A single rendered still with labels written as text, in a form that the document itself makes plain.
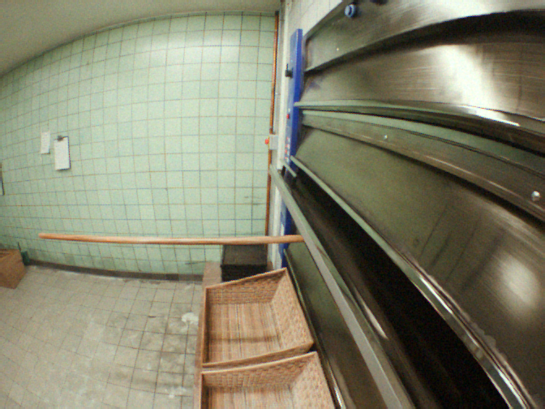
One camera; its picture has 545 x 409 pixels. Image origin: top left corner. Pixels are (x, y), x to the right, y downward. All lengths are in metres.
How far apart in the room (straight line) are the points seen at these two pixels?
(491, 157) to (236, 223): 2.17
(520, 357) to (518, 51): 0.38
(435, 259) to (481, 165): 0.16
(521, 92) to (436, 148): 0.20
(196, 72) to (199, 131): 0.51
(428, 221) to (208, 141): 1.88
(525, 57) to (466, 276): 0.32
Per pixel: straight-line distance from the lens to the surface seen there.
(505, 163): 0.36
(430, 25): 0.51
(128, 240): 1.08
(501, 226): 0.38
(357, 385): 0.79
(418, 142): 0.48
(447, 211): 0.44
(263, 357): 1.09
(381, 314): 0.43
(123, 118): 2.31
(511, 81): 0.37
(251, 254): 1.63
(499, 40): 0.42
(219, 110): 2.10
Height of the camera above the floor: 1.68
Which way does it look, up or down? 21 degrees down
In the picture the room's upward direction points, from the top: 3 degrees clockwise
